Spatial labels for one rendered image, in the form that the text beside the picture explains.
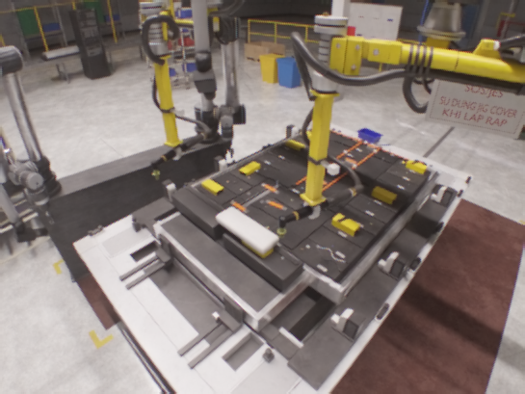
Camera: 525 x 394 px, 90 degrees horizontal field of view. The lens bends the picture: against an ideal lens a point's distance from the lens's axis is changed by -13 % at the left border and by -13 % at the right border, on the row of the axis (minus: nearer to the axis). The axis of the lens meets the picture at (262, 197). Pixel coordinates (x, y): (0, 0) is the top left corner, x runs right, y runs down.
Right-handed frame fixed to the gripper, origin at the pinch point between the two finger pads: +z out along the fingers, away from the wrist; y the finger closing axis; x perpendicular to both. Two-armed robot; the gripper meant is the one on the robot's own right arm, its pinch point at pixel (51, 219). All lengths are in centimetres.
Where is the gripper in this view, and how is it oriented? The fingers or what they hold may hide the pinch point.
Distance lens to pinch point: 249.4
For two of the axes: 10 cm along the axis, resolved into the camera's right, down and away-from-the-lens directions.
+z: 0.0, 8.0, 6.0
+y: -5.9, -4.8, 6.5
